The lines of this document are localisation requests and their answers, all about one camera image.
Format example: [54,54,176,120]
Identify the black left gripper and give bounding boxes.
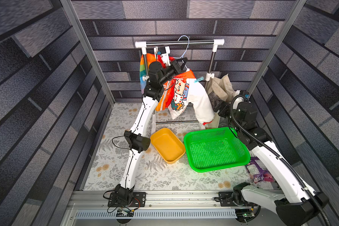
[158,57,187,88]

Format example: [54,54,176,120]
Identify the colourful orange white kids jacket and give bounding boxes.
[140,57,215,125]

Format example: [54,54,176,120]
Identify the teal clothespin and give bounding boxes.
[194,77,204,83]

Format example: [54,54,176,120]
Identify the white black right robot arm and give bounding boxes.
[214,92,331,226]

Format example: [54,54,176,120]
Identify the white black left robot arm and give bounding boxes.
[103,57,187,210]

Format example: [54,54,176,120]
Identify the beige printed paper bag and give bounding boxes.
[206,74,240,107]

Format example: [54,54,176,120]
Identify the metal clothes rack white joints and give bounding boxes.
[131,39,225,134]

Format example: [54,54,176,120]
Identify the green plastic basket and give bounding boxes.
[184,127,250,173]

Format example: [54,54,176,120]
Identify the yellow plastic tray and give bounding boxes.
[150,128,186,164]

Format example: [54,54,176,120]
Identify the purple plastic packet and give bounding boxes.
[246,157,275,183]

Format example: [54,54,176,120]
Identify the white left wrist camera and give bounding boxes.
[157,46,170,66]

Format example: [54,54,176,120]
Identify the black corrugated cable conduit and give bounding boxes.
[229,94,331,226]

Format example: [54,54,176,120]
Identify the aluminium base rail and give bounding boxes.
[61,191,283,226]

